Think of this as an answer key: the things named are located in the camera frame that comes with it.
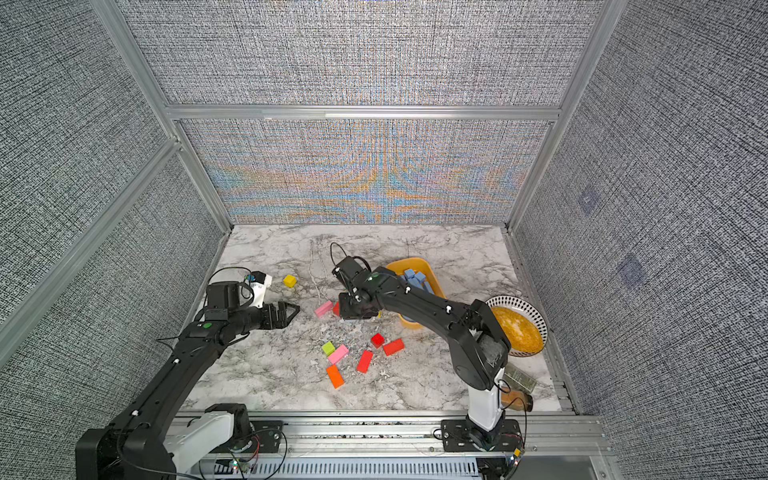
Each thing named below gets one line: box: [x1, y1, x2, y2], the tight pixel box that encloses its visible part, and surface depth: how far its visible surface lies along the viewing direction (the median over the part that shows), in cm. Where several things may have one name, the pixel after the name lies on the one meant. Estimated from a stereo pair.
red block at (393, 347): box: [384, 338, 404, 356], surface depth 90 cm
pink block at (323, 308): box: [315, 300, 333, 317], surface depth 97 cm
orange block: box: [326, 364, 345, 389], surface depth 85 cm
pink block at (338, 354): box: [328, 344, 349, 365], surface depth 88 cm
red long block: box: [356, 350, 373, 374], surface depth 87 cm
